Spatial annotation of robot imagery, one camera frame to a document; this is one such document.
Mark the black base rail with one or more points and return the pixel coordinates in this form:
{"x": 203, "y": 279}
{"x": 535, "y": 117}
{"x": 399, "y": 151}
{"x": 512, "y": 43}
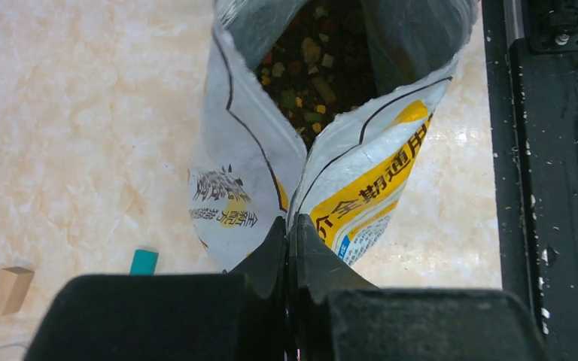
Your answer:
{"x": 531, "y": 50}

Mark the wooden block right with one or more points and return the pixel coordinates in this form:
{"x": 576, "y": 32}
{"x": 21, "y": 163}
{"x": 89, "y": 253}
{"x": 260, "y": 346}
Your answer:
{"x": 14, "y": 286}

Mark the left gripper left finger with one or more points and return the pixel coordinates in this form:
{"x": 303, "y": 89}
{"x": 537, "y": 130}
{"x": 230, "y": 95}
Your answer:
{"x": 236, "y": 315}

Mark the pet food bag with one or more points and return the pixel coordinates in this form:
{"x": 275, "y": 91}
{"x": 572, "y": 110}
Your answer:
{"x": 250, "y": 167}

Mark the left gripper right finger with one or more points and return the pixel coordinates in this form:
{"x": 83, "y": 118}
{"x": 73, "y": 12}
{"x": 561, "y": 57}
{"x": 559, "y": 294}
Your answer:
{"x": 336, "y": 314}

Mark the teal block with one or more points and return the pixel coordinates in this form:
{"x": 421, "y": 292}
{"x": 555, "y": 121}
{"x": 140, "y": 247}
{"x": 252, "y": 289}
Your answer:
{"x": 144, "y": 262}

